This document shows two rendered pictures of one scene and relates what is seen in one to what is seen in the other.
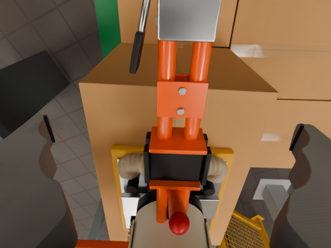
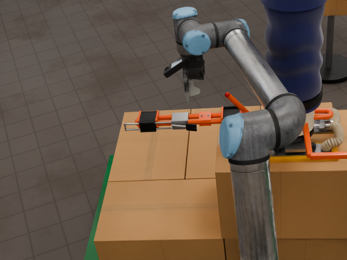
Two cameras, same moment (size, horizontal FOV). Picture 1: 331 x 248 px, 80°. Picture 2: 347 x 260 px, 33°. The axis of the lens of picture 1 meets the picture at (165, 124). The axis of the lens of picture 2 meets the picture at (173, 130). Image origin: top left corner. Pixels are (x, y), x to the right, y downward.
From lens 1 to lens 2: 231 cm
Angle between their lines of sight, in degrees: 64
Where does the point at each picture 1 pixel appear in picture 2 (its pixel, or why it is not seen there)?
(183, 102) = (205, 115)
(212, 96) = not seen: hidden behind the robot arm
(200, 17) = (183, 114)
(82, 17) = not seen: outside the picture
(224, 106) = not seen: hidden behind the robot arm
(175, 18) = (183, 118)
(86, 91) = (219, 169)
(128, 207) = (295, 146)
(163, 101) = (205, 118)
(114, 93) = (220, 160)
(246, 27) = (210, 172)
